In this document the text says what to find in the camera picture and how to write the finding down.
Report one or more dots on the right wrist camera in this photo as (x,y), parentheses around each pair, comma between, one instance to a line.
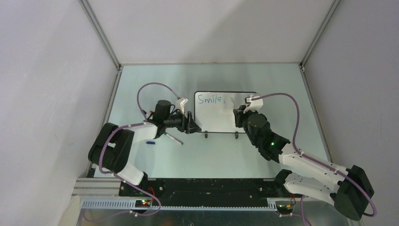
(253,103)

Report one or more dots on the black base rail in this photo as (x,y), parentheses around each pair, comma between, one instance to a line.
(215,193)

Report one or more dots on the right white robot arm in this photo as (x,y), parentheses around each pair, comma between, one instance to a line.
(348,190)

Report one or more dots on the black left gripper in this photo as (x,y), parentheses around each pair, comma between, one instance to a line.
(192,127)

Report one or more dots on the small black framed whiteboard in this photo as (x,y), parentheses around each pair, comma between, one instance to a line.
(213,110)

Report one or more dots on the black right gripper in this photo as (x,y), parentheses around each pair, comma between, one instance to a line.
(240,115)

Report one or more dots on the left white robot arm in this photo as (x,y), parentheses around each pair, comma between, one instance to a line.
(111,148)

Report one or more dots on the green capped whiteboard marker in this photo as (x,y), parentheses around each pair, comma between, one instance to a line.
(174,138)

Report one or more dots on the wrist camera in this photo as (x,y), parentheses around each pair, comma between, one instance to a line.
(253,103)
(181,103)

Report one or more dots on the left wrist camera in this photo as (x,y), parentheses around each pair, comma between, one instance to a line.
(181,103)

